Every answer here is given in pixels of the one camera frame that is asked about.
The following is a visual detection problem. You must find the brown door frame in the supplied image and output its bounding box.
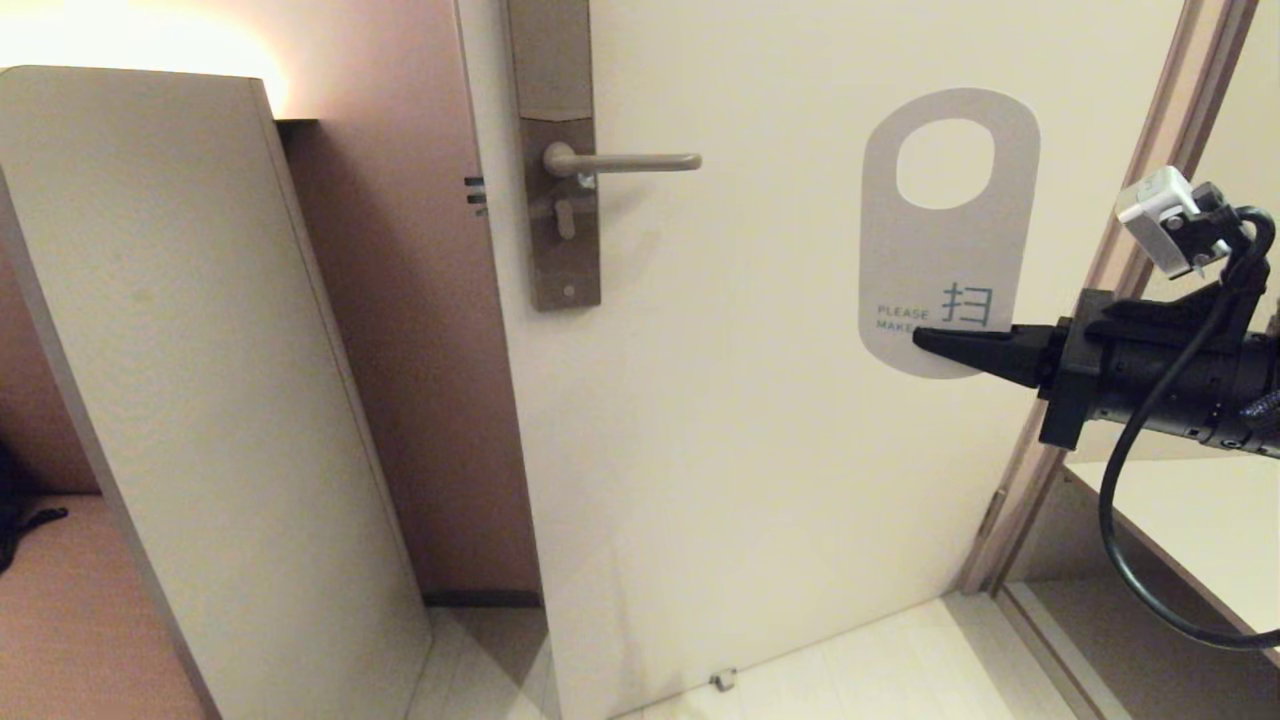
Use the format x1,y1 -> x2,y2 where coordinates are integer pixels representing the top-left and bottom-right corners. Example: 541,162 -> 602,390
955,0 -> 1262,594

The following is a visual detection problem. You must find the black bag strap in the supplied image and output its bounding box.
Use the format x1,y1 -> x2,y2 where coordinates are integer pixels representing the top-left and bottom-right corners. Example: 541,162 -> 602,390
0,440 -> 69,576

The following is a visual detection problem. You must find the beige cabinet panel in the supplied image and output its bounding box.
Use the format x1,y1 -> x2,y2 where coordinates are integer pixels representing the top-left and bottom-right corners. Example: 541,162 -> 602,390
0,65 -> 434,720

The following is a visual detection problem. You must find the white shelf board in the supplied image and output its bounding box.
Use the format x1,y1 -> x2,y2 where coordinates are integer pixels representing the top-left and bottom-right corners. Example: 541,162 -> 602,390
1061,455 -> 1280,668

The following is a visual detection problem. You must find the white door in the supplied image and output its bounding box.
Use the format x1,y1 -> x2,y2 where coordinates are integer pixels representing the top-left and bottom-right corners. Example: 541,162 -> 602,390
455,0 -> 1193,720

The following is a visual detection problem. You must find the brown leather chair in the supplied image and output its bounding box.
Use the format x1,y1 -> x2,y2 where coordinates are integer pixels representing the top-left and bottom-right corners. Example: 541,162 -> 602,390
0,492 -> 206,720

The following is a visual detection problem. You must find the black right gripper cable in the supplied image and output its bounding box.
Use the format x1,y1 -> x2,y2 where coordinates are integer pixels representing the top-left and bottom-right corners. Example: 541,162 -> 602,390
1097,205 -> 1280,652

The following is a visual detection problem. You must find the brown door lock plate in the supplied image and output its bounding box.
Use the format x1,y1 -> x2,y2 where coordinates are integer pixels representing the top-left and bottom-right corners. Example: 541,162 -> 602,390
505,0 -> 602,312

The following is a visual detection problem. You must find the metal door handle lever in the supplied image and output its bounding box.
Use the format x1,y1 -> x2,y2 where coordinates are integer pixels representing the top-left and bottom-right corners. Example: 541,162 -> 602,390
543,141 -> 703,187

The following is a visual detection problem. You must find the blue do-not-disturb door hanger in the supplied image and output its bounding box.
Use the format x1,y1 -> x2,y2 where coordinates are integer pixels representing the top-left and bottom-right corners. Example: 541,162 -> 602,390
857,87 -> 1043,382

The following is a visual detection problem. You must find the dark baseboard strip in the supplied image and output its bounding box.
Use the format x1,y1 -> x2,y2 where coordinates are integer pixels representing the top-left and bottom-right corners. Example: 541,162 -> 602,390
424,589 -> 547,609

